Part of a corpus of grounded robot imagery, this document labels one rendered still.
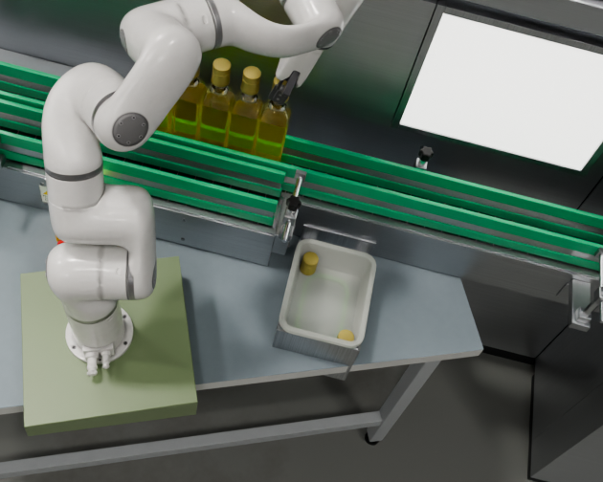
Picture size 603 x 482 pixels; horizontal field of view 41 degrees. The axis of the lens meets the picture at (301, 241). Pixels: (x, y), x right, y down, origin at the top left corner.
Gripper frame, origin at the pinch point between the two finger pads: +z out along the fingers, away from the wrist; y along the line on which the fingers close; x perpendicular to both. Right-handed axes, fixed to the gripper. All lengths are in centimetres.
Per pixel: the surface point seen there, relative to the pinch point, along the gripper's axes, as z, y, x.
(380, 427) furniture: 84, 21, 71
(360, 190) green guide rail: 14.3, 4.1, 24.7
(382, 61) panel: -4.9, -12.1, 16.8
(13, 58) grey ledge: 42, -13, -51
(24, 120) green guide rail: 35, 6, -42
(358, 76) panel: 1.2, -12.1, 14.7
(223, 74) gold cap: 2.7, 1.2, -10.6
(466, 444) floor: 92, 13, 103
